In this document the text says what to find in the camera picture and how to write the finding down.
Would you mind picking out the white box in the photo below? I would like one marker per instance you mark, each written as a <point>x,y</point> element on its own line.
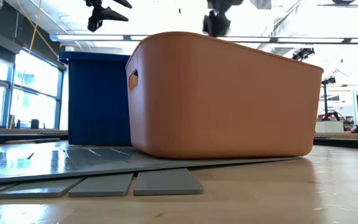
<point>329,126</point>

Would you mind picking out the yellow diagonal brace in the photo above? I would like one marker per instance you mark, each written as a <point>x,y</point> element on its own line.
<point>35,28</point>

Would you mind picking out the dark ceiling fixture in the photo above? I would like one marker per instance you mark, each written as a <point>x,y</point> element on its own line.
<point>342,3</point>

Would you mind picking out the grey ceiling box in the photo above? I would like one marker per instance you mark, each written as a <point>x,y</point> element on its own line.
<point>262,3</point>

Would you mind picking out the blue building column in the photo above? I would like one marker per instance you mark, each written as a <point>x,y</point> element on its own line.
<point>7,96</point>
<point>58,99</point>

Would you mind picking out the black ceiling-mounted equipment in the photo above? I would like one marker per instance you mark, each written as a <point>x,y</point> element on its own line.
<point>303,53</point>

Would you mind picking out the thin dark stick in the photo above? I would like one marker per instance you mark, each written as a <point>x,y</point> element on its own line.
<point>47,140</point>

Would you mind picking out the small black object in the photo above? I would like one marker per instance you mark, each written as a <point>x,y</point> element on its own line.
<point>34,124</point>

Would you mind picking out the long grey slotted divider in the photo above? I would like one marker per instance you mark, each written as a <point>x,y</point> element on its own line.
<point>73,161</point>

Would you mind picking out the orange plastic basket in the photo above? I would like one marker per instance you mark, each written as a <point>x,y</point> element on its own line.
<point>222,99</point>

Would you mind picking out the large blue plastic bin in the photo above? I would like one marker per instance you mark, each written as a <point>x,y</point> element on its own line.
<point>98,99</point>

